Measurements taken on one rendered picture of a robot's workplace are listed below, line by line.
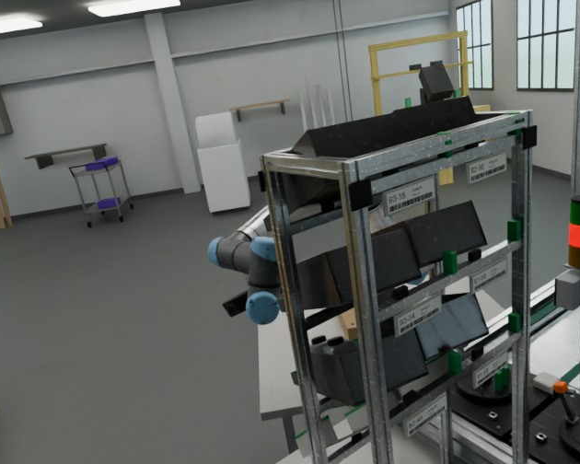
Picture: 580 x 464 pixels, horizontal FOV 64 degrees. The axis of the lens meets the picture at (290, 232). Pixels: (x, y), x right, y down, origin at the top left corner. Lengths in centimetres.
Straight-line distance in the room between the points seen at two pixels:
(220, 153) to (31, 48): 442
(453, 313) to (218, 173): 625
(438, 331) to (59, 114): 934
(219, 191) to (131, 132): 302
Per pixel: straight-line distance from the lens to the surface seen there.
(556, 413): 125
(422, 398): 70
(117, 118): 950
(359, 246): 52
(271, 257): 104
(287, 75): 916
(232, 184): 693
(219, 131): 691
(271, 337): 177
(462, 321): 82
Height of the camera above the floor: 175
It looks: 18 degrees down
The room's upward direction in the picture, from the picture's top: 9 degrees counter-clockwise
